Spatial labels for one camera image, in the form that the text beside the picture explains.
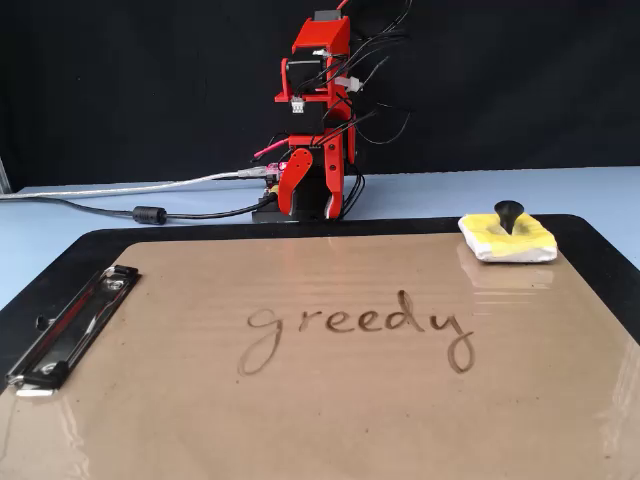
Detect red wire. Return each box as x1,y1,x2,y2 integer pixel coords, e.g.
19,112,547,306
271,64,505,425
251,0,350,162

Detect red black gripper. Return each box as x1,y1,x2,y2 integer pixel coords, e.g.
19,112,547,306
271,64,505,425
277,123,359,220

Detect black mat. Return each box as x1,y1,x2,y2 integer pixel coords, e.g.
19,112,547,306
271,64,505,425
0,213,640,396

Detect black robot base with electronics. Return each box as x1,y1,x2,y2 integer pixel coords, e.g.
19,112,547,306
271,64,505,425
251,162,365,224

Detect metal clipboard clip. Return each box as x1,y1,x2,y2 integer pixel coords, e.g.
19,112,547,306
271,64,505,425
4,264,140,399

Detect yellow white sponge with knob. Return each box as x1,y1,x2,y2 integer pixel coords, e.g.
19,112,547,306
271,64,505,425
457,199,559,265

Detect brown clipboard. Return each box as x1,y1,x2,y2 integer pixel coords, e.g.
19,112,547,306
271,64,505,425
0,230,640,480

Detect silver USB cable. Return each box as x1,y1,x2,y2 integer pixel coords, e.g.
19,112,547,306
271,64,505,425
0,168,275,202

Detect black power cable with ferrite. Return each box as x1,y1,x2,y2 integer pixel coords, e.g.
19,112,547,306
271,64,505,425
0,194,277,227

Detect thin black servo wires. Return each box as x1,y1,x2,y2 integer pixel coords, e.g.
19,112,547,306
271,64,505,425
269,0,417,221

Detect black backdrop cloth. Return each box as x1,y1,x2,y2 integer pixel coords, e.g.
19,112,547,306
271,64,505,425
0,0,640,194

